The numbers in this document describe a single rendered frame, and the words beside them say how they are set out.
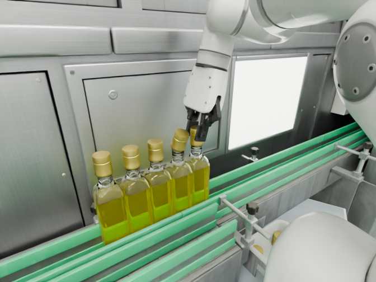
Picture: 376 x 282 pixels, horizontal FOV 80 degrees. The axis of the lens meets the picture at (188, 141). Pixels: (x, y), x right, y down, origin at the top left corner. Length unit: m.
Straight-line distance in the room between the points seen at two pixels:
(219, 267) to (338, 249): 0.42
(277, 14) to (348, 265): 0.25
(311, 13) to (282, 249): 0.22
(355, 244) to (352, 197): 1.20
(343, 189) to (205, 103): 1.08
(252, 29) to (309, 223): 0.34
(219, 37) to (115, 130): 0.33
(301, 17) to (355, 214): 1.28
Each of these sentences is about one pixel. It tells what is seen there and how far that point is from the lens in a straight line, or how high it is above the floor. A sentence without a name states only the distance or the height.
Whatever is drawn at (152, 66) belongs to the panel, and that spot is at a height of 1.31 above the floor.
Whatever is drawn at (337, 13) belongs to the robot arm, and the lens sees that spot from 0.25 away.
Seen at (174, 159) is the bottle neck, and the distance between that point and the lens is 0.54.
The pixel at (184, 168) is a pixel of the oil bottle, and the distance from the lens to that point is 0.54.
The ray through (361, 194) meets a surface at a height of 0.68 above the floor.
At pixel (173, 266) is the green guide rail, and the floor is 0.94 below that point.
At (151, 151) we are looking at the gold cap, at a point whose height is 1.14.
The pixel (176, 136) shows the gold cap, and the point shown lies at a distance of 0.51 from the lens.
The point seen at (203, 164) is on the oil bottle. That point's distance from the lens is 0.58.
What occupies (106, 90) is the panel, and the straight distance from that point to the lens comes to 0.57.
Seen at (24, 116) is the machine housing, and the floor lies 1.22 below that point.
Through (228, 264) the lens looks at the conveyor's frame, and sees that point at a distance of 0.64.
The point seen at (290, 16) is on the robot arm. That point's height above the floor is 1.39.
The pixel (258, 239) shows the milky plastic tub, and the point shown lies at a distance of 0.76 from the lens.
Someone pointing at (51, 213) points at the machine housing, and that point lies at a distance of 0.72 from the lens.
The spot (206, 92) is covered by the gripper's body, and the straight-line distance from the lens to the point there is 0.50.
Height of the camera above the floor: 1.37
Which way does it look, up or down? 24 degrees down
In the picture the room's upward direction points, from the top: straight up
